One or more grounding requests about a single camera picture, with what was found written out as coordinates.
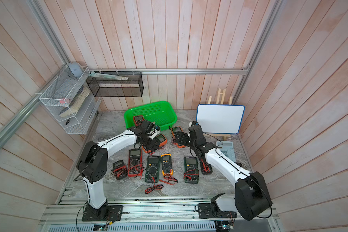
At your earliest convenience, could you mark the orange Victor multimeter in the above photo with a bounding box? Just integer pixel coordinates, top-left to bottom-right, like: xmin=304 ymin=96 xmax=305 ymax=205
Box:
xmin=169 ymin=126 xmax=189 ymax=148

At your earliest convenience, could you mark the large red multimeter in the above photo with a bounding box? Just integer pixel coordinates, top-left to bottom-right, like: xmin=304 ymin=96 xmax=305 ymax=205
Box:
xmin=128 ymin=148 xmax=144 ymax=177

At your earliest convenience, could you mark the green DT9205A multimeter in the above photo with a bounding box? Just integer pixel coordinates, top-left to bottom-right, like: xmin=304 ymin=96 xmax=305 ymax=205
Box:
xmin=145 ymin=156 xmax=160 ymax=183

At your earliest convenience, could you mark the small red multimeter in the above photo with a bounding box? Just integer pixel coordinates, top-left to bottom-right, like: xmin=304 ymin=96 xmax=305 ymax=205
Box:
xmin=133 ymin=115 xmax=145 ymax=127

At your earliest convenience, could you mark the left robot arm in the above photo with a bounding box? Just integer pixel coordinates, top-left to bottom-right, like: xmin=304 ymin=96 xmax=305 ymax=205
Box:
xmin=76 ymin=120 xmax=160 ymax=210

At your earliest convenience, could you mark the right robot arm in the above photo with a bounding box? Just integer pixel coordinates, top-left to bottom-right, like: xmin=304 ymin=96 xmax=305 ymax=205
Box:
xmin=171 ymin=121 xmax=273 ymax=221

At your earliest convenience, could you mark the green plastic basket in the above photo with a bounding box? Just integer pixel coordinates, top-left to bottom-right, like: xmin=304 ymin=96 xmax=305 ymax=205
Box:
xmin=124 ymin=101 xmax=177 ymax=131

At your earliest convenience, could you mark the yellow multimeter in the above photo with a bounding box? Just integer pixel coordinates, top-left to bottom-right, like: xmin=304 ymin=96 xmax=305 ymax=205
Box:
xmin=160 ymin=154 xmax=174 ymax=177

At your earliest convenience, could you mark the black multimeter with red leads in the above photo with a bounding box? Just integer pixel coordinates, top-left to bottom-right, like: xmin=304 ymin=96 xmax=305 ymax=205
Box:
xmin=200 ymin=159 xmax=213 ymax=175

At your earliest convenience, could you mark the small black multimeter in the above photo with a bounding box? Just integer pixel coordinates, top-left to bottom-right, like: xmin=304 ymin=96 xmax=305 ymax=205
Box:
xmin=111 ymin=160 xmax=128 ymax=180

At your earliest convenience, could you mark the paper sheet on basket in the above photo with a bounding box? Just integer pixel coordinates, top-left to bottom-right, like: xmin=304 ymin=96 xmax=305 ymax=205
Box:
xmin=90 ymin=71 xmax=129 ymax=81

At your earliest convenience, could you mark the blue framed whiteboard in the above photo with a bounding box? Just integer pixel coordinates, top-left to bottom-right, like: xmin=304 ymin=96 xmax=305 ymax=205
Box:
xmin=196 ymin=104 xmax=245 ymax=134

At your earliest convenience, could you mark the light blue calculator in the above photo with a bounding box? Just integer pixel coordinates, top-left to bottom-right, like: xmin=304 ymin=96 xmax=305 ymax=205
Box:
xmin=216 ymin=141 xmax=236 ymax=162

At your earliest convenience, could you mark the book in shelf rack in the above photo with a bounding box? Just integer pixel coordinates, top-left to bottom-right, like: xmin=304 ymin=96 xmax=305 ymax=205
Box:
xmin=59 ymin=87 xmax=90 ymax=118

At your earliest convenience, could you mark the grey computer mouse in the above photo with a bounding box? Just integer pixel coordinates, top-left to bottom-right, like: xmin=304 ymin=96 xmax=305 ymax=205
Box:
xmin=68 ymin=62 xmax=84 ymax=79

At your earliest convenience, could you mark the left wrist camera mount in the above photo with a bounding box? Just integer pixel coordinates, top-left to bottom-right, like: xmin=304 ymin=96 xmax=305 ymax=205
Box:
xmin=149 ymin=125 xmax=160 ymax=140

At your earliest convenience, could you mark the black mesh wall basket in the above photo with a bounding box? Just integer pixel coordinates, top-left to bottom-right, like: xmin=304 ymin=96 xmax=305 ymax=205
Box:
xmin=87 ymin=71 xmax=144 ymax=97

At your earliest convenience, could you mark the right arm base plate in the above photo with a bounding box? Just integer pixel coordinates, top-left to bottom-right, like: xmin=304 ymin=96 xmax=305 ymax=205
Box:
xmin=195 ymin=203 xmax=237 ymax=219

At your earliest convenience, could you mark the white wire shelf rack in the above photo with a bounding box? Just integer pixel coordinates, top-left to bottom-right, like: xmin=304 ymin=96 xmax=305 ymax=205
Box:
xmin=40 ymin=65 xmax=101 ymax=135

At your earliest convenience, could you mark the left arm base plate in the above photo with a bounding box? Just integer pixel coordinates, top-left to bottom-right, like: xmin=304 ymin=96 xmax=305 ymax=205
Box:
xmin=82 ymin=204 xmax=123 ymax=222

